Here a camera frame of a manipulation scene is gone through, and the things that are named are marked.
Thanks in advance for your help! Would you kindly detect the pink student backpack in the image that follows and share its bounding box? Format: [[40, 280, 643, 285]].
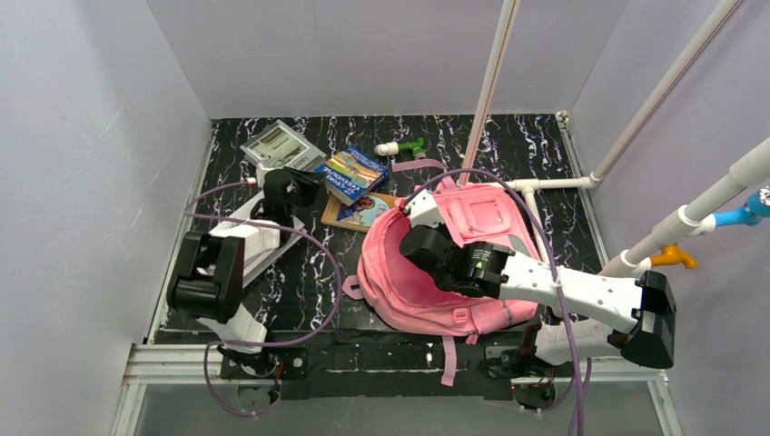
[[342, 173, 540, 386]]

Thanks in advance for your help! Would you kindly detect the blue treehouse story book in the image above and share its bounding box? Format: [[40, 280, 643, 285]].
[[314, 146, 390, 206]]

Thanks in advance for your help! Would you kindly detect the orange thin book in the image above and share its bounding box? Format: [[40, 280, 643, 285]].
[[321, 193, 398, 233]]

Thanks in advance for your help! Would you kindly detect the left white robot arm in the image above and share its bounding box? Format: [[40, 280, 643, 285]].
[[166, 168, 324, 366]]

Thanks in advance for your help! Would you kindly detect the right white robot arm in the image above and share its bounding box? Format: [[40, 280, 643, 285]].
[[399, 225, 676, 370]]

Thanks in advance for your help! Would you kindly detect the grey furniture catalogue book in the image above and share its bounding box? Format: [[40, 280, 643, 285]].
[[240, 121, 327, 172]]

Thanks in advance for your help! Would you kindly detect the white furniture catalogue book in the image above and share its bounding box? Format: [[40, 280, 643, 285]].
[[196, 193, 301, 288]]

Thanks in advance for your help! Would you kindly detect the green and white faucet toy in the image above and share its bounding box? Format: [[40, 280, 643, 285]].
[[374, 137, 426, 160]]

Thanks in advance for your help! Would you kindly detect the orange tap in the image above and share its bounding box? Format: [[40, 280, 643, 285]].
[[649, 243, 698, 269]]

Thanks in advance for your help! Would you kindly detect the blue tap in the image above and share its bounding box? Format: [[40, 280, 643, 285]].
[[714, 185, 769, 227]]

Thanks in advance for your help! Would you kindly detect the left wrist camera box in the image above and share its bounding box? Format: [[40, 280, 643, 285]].
[[246, 163, 284, 190]]

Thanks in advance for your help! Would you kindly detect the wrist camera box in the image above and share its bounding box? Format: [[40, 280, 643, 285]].
[[403, 192, 445, 229], [246, 163, 284, 190]]

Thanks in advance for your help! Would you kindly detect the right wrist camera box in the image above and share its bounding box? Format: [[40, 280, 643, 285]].
[[403, 192, 445, 229]]

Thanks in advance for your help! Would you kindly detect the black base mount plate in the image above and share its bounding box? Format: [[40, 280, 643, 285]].
[[216, 330, 572, 401]]

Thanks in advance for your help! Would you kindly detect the aluminium rail frame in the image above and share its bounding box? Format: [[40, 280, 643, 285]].
[[112, 343, 683, 435]]

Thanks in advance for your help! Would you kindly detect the white PVC pipe frame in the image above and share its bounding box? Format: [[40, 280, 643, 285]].
[[478, 1, 769, 255]]

